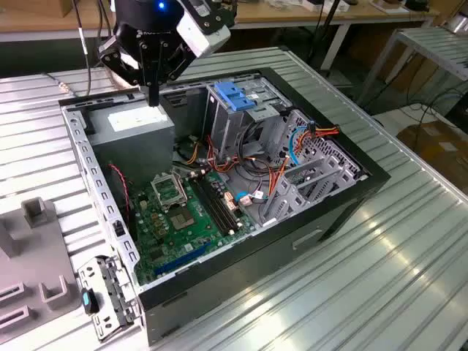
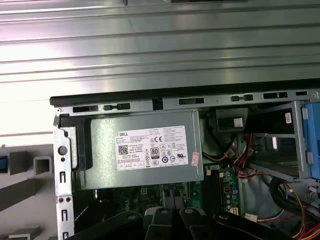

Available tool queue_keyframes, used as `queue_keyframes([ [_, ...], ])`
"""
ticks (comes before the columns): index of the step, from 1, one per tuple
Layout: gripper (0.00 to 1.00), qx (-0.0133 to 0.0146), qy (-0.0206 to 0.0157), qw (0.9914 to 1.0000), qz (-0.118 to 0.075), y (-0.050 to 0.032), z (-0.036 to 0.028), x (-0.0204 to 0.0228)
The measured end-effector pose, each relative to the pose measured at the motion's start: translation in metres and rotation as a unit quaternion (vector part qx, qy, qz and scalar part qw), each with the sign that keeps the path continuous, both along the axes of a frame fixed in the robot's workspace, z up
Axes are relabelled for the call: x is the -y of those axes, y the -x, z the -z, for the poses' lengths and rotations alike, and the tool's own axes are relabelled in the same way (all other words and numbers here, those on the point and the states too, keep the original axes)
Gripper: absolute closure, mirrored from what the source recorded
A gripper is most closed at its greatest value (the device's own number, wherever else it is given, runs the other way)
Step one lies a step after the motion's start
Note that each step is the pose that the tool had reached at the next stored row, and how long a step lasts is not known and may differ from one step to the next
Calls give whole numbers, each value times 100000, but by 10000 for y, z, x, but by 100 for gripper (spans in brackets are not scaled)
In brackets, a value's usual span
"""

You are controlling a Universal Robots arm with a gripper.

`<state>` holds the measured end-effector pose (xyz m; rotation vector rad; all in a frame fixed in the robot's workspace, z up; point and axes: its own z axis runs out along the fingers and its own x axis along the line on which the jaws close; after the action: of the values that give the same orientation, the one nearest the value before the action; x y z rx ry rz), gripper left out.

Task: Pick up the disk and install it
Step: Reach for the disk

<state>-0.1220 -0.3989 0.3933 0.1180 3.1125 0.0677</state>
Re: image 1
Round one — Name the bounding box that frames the brown cardboard box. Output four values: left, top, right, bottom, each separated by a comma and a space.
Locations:
34, 0, 74, 18

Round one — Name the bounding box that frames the wooden desk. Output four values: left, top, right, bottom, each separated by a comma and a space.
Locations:
0, 0, 442, 43

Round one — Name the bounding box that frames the red twisted fan wire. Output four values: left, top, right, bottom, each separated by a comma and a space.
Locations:
108, 163, 131, 220

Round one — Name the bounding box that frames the black latch with blue tab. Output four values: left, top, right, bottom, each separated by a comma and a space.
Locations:
80, 287, 100, 315

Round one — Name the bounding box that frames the metal slat side table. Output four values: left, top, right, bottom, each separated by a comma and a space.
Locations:
356, 27, 468, 107

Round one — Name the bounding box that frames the metal socket cover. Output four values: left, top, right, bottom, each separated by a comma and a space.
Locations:
151, 173, 188, 210

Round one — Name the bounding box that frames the green motherboard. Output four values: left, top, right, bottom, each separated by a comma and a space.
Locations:
129, 170, 257, 286

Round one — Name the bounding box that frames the grey parts rack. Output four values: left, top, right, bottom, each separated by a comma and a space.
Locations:
0, 197, 83, 351

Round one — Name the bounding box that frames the grey cable with metal connector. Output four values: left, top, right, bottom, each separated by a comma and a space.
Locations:
42, 0, 110, 98

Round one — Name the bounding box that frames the black RAM slot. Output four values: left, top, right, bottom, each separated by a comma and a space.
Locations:
198, 173, 239, 231
194, 175, 236, 234
203, 172, 242, 228
189, 175, 232, 237

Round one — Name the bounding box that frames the grey power supply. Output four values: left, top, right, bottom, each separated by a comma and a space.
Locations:
86, 98, 176, 187

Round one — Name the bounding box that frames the orange red power wire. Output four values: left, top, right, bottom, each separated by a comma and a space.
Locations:
294, 124, 341, 153

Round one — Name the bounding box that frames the blue expansion slot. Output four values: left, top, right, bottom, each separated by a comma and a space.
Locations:
153, 239, 214, 277

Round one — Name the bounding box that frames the black PC case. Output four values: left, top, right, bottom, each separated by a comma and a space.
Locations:
58, 67, 391, 347

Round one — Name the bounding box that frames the metal expansion bracket plate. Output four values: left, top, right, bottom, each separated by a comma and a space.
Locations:
78, 255, 143, 343

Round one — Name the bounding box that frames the yellow orange wire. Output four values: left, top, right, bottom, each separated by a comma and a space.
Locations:
181, 141, 203, 165

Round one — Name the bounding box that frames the metal disk bay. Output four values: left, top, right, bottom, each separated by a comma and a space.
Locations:
261, 109, 369, 227

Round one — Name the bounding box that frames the blue white board plug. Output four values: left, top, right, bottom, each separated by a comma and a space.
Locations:
233, 190, 270, 208

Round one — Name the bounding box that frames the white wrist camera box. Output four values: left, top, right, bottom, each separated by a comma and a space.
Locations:
175, 0, 232, 59

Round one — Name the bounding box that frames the orange wire bundle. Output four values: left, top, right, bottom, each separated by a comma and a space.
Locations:
206, 135, 292, 200

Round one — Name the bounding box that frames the metal optical drive cage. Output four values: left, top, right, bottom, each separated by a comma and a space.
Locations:
203, 75, 293, 162

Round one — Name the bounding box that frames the blue plastic bay latch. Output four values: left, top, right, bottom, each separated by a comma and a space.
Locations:
214, 81, 257, 113

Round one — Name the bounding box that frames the black case fan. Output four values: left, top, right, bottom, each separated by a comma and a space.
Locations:
107, 163, 132, 235

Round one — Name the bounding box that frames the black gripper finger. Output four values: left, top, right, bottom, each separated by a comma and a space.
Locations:
151, 38, 195, 107
98, 36, 154, 107

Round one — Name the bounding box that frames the black cable loop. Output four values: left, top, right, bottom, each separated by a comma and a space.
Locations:
235, 120, 271, 180

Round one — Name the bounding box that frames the flat cardboard box with label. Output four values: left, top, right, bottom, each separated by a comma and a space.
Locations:
396, 120, 468, 184

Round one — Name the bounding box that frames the blue data wire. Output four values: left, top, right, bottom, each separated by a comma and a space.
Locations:
286, 119, 318, 168

